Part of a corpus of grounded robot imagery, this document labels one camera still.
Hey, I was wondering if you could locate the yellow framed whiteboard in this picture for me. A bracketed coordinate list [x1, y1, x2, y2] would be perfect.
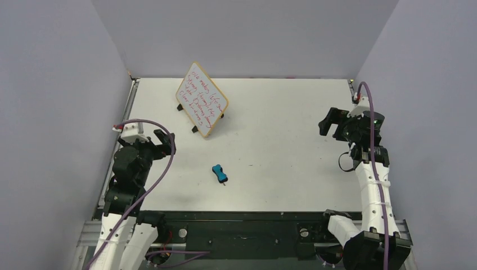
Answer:
[175, 62, 229, 138]

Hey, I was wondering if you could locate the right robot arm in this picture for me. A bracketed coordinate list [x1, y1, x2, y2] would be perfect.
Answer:
[317, 107, 412, 269]

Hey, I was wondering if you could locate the aluminium extrusion rail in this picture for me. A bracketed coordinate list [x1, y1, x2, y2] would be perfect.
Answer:
[76, 219, 412, 247]

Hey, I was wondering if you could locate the black wire easel stand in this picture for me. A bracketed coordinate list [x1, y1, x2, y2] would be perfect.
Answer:
[176, 104, 224, 133]

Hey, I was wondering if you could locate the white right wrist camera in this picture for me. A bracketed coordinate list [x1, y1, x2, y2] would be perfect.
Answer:
[347, 96, 370, 118]

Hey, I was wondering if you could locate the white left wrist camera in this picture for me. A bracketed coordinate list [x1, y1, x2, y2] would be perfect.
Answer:
[112, 122, 147, 144]

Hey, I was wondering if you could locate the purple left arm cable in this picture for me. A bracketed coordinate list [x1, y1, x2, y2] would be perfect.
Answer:
[85, 119, 176, 270]

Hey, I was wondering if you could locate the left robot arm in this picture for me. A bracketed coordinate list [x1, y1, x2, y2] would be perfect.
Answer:
[83, 124, 175, 269]

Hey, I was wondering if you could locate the blue whiteboard eraser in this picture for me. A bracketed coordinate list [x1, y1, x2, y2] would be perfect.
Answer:
[211, 164, 228, 184]

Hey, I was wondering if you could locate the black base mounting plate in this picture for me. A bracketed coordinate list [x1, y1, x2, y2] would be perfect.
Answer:
[93, 210, 374, 262]

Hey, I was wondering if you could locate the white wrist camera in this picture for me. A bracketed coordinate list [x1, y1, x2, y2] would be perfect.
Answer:
[112, 122, 147, 144]
[347, 96, 370, 118]

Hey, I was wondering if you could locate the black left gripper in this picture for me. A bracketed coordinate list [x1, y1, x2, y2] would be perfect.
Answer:
[120, 129, 175, 184]

